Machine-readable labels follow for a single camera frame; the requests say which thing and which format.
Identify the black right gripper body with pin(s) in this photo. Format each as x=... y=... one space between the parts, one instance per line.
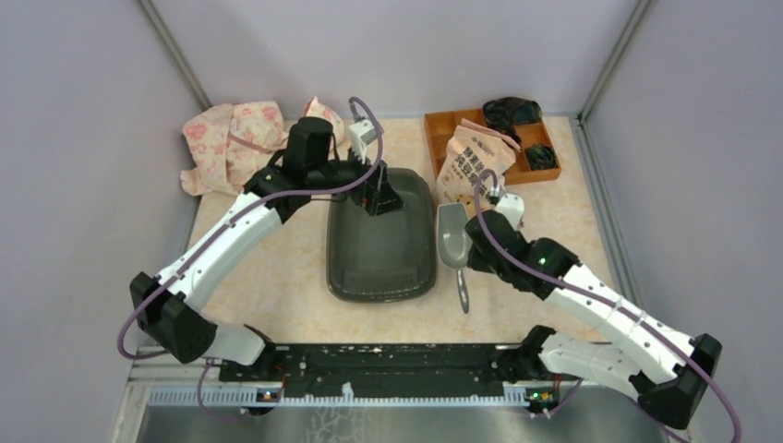
x=478 y=262

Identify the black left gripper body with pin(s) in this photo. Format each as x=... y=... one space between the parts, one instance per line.
x=336 y=173

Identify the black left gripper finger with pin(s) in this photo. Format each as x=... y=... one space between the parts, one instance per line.
x=387 y=200
x=371 y=199

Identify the grey metal litter scoop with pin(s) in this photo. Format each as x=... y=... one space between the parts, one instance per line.
x=454 y=244

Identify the dark grey litter box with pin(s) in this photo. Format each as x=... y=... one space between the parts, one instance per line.
x=386 y=258

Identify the pink cat litter bag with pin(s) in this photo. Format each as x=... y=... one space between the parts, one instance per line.
x=472 y=149

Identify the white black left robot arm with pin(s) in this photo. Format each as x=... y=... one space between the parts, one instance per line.
x=168 y=305

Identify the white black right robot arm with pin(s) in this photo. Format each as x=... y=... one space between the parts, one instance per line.
x=659 y=367

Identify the orange wooden compartment organizer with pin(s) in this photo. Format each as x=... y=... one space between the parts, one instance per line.
x=440 y=126

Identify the pink floral cloth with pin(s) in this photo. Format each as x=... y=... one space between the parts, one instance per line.
x=230 y=142

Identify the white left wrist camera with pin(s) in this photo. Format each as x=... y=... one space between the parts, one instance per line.
x=361 y=133

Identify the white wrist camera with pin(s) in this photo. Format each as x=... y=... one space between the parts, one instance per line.
x=511 y=207
x=361 y=133

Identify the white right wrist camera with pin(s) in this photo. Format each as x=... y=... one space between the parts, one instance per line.
x=511 y=207

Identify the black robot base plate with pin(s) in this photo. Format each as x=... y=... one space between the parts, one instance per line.
x=386 y=371

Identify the aluminium front frame rail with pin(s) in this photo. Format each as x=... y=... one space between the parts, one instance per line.
x=261 y=396

